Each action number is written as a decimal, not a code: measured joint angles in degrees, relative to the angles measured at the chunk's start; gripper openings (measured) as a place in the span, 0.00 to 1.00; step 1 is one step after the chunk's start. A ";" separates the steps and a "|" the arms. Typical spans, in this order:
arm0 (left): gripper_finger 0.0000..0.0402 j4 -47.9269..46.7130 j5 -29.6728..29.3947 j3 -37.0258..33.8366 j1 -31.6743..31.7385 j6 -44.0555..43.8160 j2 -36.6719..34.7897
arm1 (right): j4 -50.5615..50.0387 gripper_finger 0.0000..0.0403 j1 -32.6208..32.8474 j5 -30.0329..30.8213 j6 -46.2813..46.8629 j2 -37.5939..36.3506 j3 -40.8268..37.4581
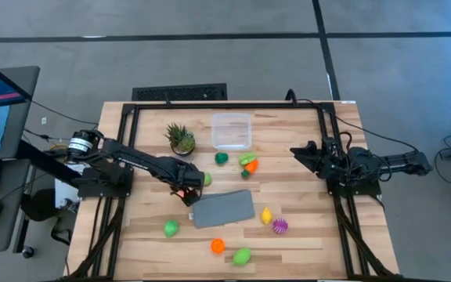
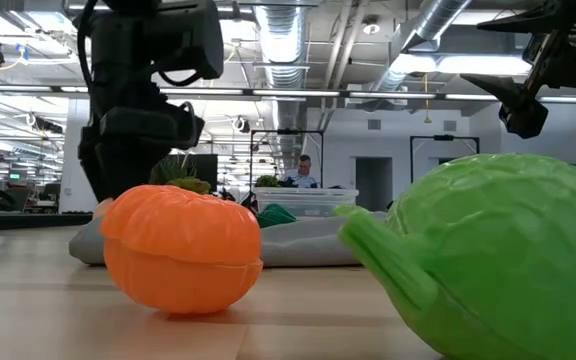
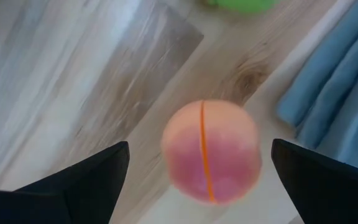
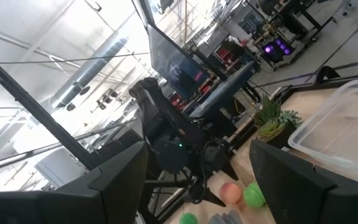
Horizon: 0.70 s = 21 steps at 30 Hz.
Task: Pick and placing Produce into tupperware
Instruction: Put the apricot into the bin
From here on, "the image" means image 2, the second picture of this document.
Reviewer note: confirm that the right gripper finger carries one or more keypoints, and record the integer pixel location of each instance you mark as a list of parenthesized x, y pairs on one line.
[(523, 117), (553, 17)]

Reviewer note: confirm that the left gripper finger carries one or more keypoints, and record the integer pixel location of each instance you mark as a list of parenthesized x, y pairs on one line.
[(118, 167)]

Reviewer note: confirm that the orange toy tangerine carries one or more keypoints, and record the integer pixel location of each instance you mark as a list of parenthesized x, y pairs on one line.
[(183, 250)]

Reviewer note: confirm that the light green toy cabbage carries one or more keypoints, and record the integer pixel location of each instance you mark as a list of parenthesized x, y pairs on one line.
[(493, 250)]

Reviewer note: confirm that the dark green toy vegetable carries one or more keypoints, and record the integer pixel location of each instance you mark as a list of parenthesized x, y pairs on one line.
[(275, 216)]

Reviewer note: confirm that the clear plastic tupperware container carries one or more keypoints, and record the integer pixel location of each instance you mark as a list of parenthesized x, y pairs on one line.
[(308, 202)]

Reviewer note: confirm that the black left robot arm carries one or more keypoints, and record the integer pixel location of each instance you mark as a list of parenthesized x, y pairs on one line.
[(168, 35)]

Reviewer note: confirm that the potted succulent plant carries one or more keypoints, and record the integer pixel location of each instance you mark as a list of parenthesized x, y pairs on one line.
[(173, 172)]

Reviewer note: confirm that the black background monitor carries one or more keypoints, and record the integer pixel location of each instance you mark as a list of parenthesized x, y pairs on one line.
[(207, 167)]

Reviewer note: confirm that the green bushy plant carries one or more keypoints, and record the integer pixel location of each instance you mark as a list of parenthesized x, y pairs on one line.
[(267, 181)]

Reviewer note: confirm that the grey door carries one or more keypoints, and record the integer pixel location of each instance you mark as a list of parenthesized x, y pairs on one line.
[(374, 182)]

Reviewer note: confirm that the overhead light bar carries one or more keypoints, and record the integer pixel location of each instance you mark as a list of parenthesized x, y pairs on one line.
[(293, 93)]

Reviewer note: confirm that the round ceiling sensor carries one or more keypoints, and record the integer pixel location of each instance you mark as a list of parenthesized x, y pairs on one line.
[(371, 28)]

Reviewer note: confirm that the person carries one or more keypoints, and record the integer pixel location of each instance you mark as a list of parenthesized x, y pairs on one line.
[(300, 172)]

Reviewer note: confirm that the grey folded cloth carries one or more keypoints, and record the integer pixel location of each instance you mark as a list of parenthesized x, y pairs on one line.
[(308, 245)]

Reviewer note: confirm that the wall air vent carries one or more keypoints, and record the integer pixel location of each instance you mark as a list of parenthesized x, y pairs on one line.
[(449, 125), (374, 124)]

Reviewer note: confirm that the black metal frame stand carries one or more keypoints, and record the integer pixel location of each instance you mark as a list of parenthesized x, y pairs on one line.
[(288, 132), (443, 137)]

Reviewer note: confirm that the black aluminium table frame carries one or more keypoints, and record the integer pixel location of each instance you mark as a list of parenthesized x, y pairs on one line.
[(43, 221)]

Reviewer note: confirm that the silver corrugated ventilation duct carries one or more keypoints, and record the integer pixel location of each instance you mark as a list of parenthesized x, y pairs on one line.
[(283, 45)]

